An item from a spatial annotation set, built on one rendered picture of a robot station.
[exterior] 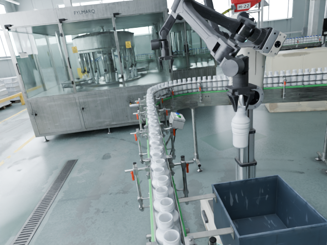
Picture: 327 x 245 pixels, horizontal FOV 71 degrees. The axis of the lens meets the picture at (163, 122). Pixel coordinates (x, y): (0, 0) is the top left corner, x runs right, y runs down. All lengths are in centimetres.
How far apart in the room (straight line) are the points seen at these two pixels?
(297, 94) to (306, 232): 210
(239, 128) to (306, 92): 205
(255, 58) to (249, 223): 93
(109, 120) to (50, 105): 111
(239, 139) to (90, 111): 392
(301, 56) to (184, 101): 302
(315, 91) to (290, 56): 229
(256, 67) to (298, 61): 369
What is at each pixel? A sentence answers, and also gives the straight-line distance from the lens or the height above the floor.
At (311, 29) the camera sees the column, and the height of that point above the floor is 153.
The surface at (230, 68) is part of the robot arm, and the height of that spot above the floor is 147.
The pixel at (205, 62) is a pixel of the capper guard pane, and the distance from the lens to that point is 653.
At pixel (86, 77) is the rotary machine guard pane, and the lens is 456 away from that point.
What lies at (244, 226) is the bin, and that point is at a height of 73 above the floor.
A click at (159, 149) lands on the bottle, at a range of 95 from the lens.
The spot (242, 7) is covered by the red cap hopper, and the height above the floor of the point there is 237.
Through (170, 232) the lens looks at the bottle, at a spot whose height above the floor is 116.
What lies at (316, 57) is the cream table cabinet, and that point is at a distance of 530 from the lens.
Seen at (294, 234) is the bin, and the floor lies 93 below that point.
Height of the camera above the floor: 156
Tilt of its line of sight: 18 degrees down
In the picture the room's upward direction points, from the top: 7 degrees counter-clockwise
